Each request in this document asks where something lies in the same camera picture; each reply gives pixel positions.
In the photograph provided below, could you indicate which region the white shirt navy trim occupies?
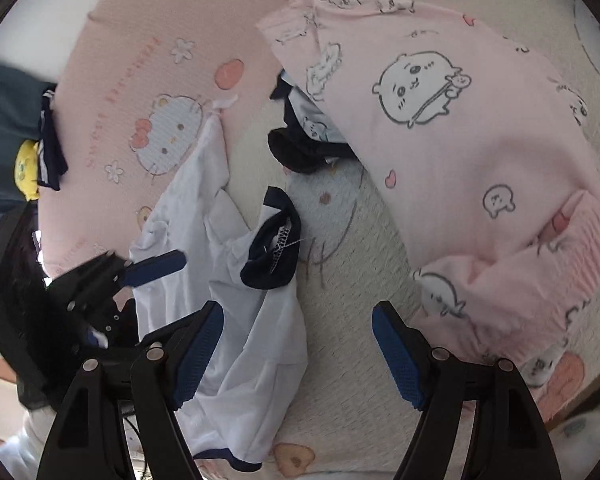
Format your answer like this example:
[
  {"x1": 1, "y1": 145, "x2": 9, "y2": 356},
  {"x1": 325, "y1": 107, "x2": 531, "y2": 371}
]
[{"x1": 130, "y1": 110, "x2": 308, "y2": 472}]

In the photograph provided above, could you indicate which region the pink cartoon print pajama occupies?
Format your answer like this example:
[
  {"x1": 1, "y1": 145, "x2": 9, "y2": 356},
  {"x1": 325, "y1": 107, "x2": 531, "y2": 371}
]
[{"x1": 259, "y1": 0, "x2": 600, "y2": 387}]

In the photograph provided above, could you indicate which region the navy white-striped folded garment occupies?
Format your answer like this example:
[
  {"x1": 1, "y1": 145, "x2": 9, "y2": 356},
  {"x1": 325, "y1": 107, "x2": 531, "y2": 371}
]
[{"x1": 38, "y1": 87, "x2": 68, "y2": 192}]

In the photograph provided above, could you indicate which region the yellow plush toy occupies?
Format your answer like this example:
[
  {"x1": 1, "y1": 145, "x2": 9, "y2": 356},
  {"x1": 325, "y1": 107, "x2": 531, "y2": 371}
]
[{"x1": 14, "y1": 140, "x2": 40, "y2": 202}]

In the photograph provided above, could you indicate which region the navy garment under pajama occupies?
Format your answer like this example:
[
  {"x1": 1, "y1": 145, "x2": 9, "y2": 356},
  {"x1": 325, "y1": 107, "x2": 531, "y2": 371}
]
[{"x1": 268, "y1": 70, "x2": 358, "y2": 174}]

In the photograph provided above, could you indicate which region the dark teal curtain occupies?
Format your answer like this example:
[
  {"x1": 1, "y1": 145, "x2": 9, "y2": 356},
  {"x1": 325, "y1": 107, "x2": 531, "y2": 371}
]
[{"x1": 0, "y1": 65, "x2": 56, "y2": 219}]

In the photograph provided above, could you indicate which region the pink cream Hello Kitty blanket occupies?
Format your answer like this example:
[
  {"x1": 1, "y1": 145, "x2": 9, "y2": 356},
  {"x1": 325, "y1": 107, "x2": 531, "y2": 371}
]
[{"x1": 40, "y1": 0, "x2": 600, "y2": 479}]

